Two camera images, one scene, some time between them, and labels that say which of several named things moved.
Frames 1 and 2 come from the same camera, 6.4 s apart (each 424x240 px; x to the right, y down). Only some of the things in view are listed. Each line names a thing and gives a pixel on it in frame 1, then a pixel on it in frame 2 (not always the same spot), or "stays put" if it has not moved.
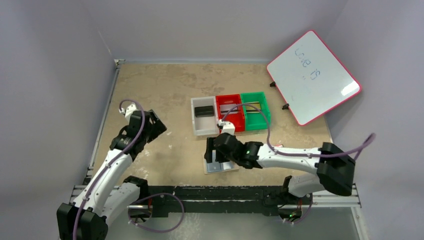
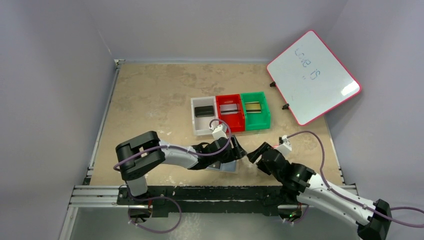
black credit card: [204, 111] stays put
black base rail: [266, 199] stays put
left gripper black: [154, 123] → [230, 149]
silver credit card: [224, 108] stays put
